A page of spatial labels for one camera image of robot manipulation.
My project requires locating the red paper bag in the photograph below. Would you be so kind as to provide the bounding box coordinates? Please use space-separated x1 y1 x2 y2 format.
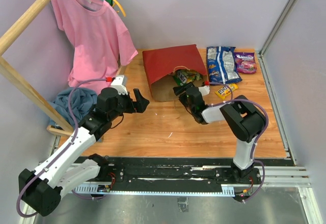
142 44 208 102

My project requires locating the blue cloth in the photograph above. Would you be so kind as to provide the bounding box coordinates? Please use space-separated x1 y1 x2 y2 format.
49 88 97 128

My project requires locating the green snack packet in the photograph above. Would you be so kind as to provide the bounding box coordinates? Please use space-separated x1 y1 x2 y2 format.
173 69 202 86

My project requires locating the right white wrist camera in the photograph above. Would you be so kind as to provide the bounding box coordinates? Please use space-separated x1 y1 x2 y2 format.
198 81 210 96

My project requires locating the yellow M&M's packet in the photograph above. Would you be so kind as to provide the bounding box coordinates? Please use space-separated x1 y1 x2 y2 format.
215 83 238 100

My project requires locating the purple cable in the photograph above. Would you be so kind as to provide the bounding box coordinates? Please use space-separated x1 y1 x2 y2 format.
208 82 269 204
15 77 113 218

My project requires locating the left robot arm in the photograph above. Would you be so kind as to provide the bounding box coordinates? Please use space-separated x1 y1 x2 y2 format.
16 88 150 218

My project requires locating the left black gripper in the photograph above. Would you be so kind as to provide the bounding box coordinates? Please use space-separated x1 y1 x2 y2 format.
108 88 149 121

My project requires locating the wooden clothes rack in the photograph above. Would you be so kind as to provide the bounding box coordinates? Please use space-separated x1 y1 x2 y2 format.
0 0 128 137

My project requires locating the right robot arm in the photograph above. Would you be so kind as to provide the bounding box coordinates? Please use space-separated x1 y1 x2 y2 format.
173 82 268 183

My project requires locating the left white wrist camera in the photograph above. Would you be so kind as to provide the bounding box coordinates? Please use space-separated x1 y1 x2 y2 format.
110 75 128 95

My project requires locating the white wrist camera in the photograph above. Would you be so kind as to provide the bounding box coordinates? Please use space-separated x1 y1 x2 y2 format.
198 81 210 96
110 75 128 95

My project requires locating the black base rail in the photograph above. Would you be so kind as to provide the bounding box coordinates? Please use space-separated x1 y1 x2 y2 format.
74 156 311 201

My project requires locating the purple snack packet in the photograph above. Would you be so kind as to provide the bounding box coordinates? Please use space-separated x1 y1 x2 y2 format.
234 52 257 74

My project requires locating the pink t-shirt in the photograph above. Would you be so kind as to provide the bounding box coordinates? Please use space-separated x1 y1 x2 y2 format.
51 0 138 94

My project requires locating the blue Doritos chip bag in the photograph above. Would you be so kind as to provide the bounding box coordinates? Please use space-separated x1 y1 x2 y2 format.
206 46 242 85

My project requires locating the aluminium frame post right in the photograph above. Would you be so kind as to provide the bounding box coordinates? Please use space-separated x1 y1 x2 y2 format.
258 0 311 57

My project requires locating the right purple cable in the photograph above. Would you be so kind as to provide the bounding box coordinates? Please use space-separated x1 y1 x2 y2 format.
208 82 269 204

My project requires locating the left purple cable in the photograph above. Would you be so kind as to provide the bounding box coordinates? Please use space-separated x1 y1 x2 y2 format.
15 77 113 218

